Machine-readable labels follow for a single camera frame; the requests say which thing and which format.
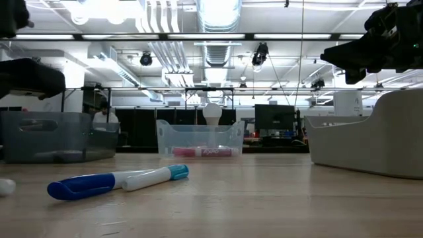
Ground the pink Expo marker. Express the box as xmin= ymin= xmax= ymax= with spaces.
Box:
xmin=171 ymin=147 xmax=240 ymax=159

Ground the pale grey plastic bin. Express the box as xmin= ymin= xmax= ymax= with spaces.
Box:
xmin=303 ymin=88 xmax=423 ymax=180

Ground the dark grey plastic bin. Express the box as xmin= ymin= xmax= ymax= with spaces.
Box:
xmin=0 ymin=111 xmax=121 ymax=165

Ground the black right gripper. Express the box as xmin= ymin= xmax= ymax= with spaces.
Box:
xmin=320 ymin=0 xmax=423 ymax=85

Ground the person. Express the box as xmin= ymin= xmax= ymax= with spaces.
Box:
xmin=92 ymin=100 xmax=120 ymax=133

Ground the thin marker light blue cap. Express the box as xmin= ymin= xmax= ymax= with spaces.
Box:
xmin=122 ymin=164 xmax=190 ymax=192

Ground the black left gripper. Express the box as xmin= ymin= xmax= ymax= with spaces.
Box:
xmin=0 ymin=58 xmax=67 ymax=100

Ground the white cylindrical column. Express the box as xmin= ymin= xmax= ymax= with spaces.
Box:
xmin=332 ymin=91 xmax=364 ymax=116

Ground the black aluminium table frame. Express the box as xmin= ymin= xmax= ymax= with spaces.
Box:
xmin=115 ymin=145 xmax=310 ymax=154

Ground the silver ventilation duct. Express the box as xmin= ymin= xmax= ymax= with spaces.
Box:
xmin=194 ymin=0 xmax=244 ymax=67

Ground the white light bulb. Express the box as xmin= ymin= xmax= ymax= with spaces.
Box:
xmin=202 ymin=102 xmax=223 ymax=126

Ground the black ceiling spotlight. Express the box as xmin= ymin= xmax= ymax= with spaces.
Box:
xmin=310 ymin=78 xmax=327 ymax=90
xmin=139 ymin=52 xmax=153 ymax=67
xmin=250 ymin=42 xmax=269 ymax=67

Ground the large black monitor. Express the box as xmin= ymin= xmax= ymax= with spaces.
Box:
xmin=254 ymin=104 xmax=295 ymax=132

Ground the clear plastic bin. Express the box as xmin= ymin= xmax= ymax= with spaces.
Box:
xmin=156 ymin=119 xmax=245 ymax=156

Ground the long ceiling light strip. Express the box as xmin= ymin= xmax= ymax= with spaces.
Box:
xmin=15 ymin=32 xmax=366 ymax=42

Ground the thin hanging cable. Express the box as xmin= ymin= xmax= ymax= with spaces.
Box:
xmin=293 ymin=0 xmax=305 ymax=108

